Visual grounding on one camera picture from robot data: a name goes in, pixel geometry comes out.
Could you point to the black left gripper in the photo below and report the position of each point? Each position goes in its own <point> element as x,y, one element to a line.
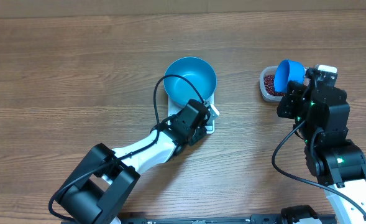
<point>199,135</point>

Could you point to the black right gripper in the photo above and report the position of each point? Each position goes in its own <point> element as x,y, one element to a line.
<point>292,102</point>

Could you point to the blue plastic measuring scoop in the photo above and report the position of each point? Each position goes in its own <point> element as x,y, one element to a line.
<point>288,70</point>

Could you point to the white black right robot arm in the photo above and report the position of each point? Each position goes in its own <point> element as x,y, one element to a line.
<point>321,113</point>

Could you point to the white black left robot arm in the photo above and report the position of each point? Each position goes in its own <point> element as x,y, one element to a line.
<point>98,187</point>

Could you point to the teal metal bowl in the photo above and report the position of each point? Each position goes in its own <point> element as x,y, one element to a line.
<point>198,72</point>

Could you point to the red adzuki beans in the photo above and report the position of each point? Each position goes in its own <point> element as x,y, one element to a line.
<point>269,85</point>

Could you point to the clear plastic container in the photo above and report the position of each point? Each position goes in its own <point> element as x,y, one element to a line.
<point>262,83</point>

